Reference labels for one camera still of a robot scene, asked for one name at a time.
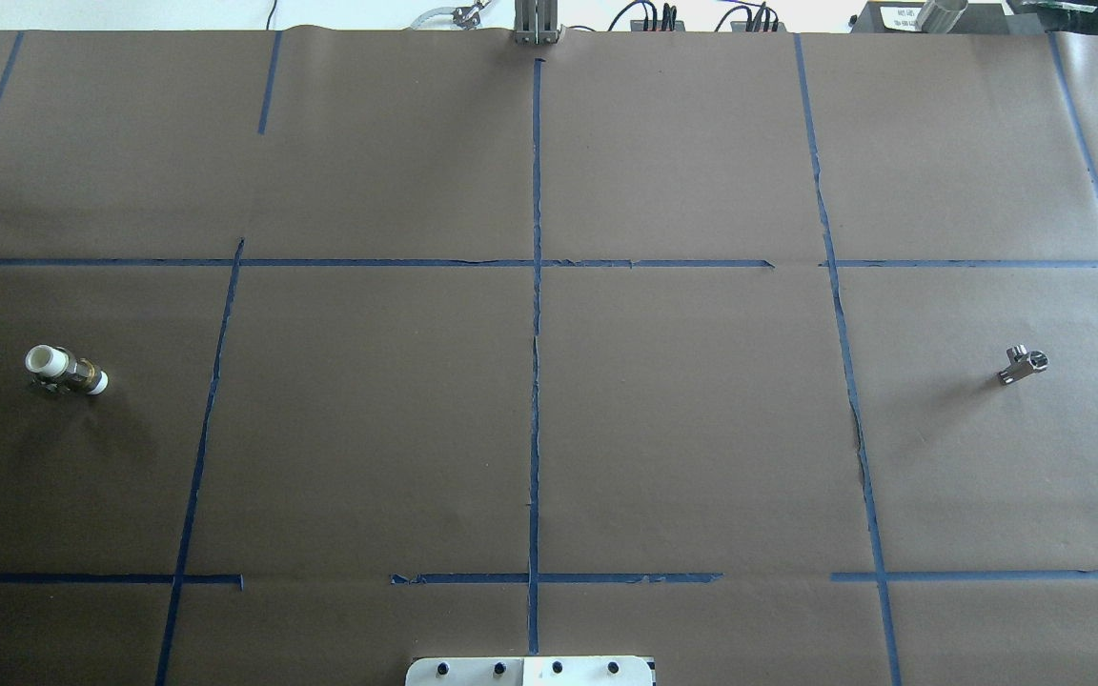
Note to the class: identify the white brass PPR valve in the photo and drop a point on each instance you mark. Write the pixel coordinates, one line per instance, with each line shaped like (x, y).
(58, 370)

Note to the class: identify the brown paper table mat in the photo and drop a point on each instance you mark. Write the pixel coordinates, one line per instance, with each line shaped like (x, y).
(421, 344)

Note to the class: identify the black power strip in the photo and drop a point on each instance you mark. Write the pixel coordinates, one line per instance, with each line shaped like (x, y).
(661, 18)

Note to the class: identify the steel metal cup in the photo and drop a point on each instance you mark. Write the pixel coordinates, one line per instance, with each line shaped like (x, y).
(939, 16)

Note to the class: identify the aluminium profile camera post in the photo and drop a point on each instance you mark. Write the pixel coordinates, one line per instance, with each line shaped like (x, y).
(536, 22)

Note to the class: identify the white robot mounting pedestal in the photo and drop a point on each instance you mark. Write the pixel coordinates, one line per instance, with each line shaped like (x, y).
(532, 670)

